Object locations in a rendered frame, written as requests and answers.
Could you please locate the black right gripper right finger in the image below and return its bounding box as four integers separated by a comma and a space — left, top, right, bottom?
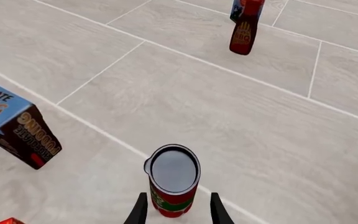
211, 192, 235, 224

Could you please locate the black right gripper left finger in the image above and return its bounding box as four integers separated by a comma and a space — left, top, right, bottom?
123, 192, 148, 224

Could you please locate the red tomato sauce can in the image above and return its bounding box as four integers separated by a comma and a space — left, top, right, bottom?
143, 144, 201, 219

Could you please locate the BBQ sauce bottle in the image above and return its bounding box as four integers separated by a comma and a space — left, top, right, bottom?
229, 0, 266, 56

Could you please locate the red box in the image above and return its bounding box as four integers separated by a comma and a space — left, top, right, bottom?
0, 217, 27, 224

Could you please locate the chocolate pudding box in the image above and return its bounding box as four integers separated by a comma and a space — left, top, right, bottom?
0, 77, 63, 170

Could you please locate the blue printed box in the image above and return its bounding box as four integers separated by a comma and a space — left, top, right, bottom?
228, 0, 245, 24

